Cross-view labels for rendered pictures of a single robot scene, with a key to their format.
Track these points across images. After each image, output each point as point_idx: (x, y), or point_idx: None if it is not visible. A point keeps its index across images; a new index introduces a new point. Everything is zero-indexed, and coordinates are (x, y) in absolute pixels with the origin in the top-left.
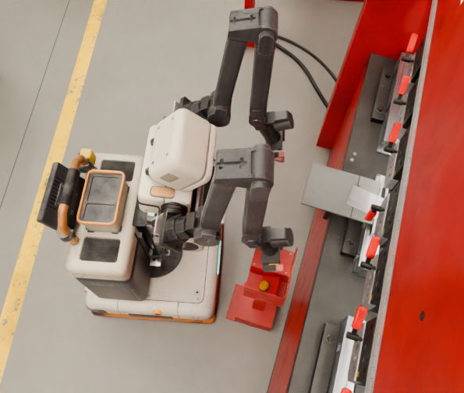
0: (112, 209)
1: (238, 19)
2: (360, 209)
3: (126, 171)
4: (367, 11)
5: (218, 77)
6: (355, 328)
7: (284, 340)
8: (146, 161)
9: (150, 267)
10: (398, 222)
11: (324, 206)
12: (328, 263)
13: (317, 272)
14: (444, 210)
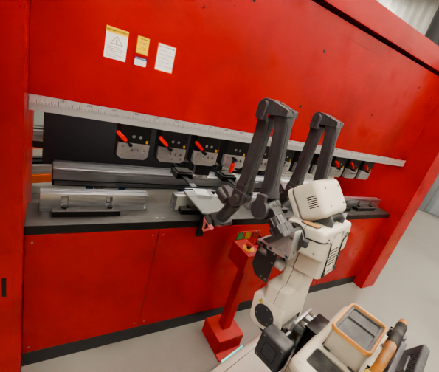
0: (350, 315)
1: (288, 108)
2: (208, 194)
3: (319, 360)
4: (23, 187)
5: (282, 168)
6: None
7: None
8: (339, 225)
9: None
10: (251, 136)
11: (223, 205)
12: (232, 216)
13: (240, 219)
14: (280, 91)
